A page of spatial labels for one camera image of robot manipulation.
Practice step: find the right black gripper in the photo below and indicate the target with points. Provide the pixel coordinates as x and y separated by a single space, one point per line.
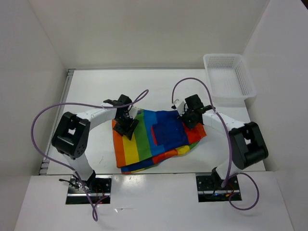
189 125

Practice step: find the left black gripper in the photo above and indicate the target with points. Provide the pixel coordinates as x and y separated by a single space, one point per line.
122 131

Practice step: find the rainbow striped shorts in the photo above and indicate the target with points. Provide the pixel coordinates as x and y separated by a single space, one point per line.
159 135

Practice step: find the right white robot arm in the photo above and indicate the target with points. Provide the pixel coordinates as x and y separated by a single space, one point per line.
245 141

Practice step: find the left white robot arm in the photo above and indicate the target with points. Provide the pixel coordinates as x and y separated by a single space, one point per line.
72 134

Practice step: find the white plastic basket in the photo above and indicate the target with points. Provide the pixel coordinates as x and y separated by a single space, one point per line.
229 77

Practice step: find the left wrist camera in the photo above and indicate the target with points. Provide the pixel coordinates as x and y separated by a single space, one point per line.
133 112

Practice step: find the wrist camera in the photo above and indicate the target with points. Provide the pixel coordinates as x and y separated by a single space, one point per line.
133 112
179 105

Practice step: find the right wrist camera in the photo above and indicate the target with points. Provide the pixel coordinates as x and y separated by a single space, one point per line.
179 105

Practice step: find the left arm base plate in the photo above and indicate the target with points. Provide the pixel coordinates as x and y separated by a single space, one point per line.
100 193

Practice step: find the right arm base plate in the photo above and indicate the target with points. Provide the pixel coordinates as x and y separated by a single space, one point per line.
208 192

